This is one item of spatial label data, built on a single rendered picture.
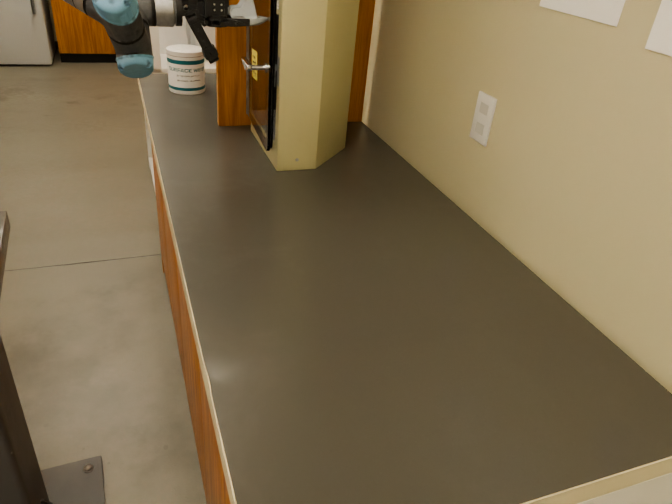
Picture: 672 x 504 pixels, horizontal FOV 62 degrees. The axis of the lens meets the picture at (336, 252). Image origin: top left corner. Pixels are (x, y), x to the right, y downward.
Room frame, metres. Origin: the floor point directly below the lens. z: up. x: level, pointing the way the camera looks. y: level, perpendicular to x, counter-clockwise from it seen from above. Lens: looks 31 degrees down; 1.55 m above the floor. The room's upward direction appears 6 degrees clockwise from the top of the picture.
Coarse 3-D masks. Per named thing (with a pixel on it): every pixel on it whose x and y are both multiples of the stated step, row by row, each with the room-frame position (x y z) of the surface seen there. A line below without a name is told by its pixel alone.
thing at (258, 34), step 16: (256, 0) 1.55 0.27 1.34; (272, 0) 1.38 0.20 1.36; (272, 16) 1.38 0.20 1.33; (256, 32) 1.54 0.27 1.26; (272, 32) 1.38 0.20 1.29; (256, 48) 1.54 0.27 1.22; (272, 48) 1.38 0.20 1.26; (256, 96) 1.53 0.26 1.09; (256, 112) 1.53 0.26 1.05; (256, 128) 1.53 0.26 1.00
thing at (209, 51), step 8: (192, 16) 1.33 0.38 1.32; (192, 24) 1.32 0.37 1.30; (200, 24) 1.33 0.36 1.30; (200, 32) 1.33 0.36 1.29; (200, 40) 1.33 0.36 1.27; (208, 40) 1.34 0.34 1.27; (208, 48) 1.34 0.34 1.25; (216, 48) 1.37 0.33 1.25; (208, 56) 1.34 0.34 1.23; (216, 56) 1.35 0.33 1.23
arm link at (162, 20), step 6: (156, 0) 1.29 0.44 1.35; (162, 0) 1.29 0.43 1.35; (168, 0) 1.30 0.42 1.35; (174, 0) 1.31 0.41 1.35; (156, 6) 1.28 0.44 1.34; (162, 6) 1.28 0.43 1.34; (168, 6) 1.29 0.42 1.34; (174, 6) 1.30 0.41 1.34; (156, 12) 1.28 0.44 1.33; (162, 12) 1.28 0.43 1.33; (168, 12) 1.29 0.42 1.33; (174, 12) 1.30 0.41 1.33; (156, 18) 1.28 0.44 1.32; (162, 18) 1.29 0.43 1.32; (168, 18) 1.29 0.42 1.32; (174, 18) 1.30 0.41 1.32; (156, 24) 1.32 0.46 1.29; (162, 24) 1.30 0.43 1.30; (168, 24) 1.30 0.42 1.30; (174, 24) 1.31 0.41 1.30
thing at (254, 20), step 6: (246, 0) 1.37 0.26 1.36; (252, 0) 1.38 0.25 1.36; (246, 6) 1.37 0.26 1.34; (252, 6) 1.38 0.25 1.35; (234, 12) 1.36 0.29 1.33; (240, 12) 1.37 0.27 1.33; (246, 12) 1.37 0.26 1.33; (252, 12) 1.38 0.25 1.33; (234, 18) 1.35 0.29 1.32; (240, 18) 1.36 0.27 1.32; (246, 18) 1.37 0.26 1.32; (252, 18) 1.37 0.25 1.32; (258, 18) 1.38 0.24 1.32; (264, 18) 1.40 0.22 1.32; (252, 24) 1.37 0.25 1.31; (258, 24) 1.39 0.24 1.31
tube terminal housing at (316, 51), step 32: (288, 0) 1.39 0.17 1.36; (320, 0) 1.42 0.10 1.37; (352, 0) 1.56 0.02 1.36; (288, 32) 1.39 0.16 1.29; (320, 32) 1.42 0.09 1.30; (352, 32) 1.58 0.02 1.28; (288, 64) 1.39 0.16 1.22; (320, 64) 1.42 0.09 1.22; (352, 64) 1.60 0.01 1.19; (288, 96) 1.39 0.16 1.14; (320, 96) 1.42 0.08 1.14; (288, 128) 1.39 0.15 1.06; (320, 128) 1.44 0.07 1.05; (288, 160) 1.39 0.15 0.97; (320, 160) 1.45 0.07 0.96
